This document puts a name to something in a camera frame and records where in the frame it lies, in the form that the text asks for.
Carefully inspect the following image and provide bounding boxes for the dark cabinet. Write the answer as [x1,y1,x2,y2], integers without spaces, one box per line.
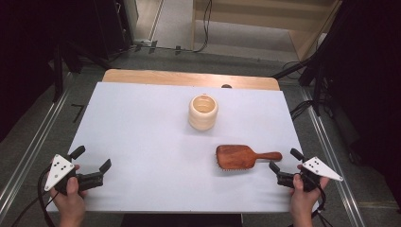
[93,0,137,61]

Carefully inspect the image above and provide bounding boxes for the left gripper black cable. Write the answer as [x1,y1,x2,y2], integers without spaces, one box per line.
[10,168,61,227]

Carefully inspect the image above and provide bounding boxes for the wooden paddle hairbrush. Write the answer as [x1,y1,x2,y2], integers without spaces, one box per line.
[216,144,284,172]

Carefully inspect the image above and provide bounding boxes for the metal floor rail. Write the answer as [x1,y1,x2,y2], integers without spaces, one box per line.
[299,86,367,227]
[0,74,75,218]

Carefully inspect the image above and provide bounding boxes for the bundle of black cables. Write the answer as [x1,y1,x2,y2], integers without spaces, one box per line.
[288,99,316,121]

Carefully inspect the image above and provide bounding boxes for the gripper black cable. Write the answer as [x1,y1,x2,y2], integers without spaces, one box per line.
[310,176,335,227]
[10,168,61,227]

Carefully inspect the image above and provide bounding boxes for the person's right hand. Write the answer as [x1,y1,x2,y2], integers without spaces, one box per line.
[288,174,330,218]

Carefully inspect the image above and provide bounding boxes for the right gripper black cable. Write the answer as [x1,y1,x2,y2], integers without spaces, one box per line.
[310,176,335,227]

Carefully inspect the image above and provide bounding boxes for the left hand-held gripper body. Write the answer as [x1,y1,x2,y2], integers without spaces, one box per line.
[44,153,105,194]

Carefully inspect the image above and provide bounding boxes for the cream ribbed cup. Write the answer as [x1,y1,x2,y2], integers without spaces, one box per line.
[188,94,219,131]

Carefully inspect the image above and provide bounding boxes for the light wooden frame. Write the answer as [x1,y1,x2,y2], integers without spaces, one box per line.
[192,0,343,61]

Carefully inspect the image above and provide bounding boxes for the hanging black cables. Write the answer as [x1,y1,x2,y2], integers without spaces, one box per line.
[192,0,214,54]

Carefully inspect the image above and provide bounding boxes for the black metal stand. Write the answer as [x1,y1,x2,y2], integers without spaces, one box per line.
[51,41,112,103]
[272,0,357,117]

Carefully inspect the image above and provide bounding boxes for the person's left hand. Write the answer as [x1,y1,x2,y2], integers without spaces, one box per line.
[50,164,89,221]

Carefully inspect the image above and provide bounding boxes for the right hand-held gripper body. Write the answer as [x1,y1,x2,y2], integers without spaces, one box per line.
[276,156,344,193]

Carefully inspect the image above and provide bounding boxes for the white table board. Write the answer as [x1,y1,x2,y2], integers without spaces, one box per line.
[45,81,320,214]

